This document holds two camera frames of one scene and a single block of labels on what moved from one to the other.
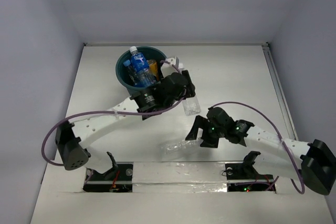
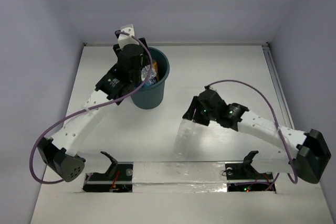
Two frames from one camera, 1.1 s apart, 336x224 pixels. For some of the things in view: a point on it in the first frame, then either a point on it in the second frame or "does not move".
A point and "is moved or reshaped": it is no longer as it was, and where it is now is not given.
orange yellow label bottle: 154,69 does not move
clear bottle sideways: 180,147 -> 185,147
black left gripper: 189,83 -> 143,43
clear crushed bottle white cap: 191,105 is moved or reshaped
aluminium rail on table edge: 268,52 does not move
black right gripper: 199,121 -> 189,114
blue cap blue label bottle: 131,71 is moved or reshaped
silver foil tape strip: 179,177 does not move
